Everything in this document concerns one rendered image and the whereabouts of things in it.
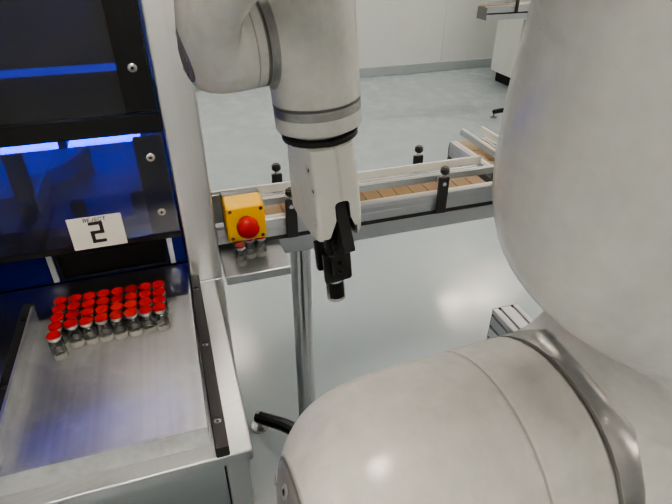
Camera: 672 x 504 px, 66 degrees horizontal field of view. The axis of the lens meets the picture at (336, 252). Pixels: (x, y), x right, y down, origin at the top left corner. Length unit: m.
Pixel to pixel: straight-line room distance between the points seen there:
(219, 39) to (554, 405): 0.31
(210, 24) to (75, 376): 0.63
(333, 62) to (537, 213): 0.33
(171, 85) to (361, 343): 1.52
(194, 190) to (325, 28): 0.53
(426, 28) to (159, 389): 5.66
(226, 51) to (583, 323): 0.32
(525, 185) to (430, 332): 2.09
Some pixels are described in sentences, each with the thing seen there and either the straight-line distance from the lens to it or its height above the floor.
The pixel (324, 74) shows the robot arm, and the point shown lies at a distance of 0.47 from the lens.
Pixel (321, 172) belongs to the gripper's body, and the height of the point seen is 1.27.
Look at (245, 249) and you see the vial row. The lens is 1.05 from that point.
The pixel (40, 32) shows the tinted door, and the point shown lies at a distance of 0.88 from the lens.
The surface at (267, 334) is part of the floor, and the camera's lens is 2.22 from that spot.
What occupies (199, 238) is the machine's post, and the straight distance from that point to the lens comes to 0.98.
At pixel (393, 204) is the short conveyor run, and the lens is 1.19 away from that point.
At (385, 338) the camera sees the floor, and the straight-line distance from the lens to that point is 2.20.
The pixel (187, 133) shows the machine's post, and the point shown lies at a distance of 0.90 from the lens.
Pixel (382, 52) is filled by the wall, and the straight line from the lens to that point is 6.03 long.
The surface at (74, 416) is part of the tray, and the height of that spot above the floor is 0.88.
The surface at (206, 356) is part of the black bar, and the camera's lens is 0.84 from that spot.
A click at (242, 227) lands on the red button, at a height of 1.00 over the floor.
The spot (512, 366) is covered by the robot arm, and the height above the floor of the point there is 1.28.
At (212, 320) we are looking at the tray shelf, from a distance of 0.93.
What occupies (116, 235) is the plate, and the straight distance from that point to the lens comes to 0.97.
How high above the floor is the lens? 1.47
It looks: 33 degrees down
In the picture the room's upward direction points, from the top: straight up
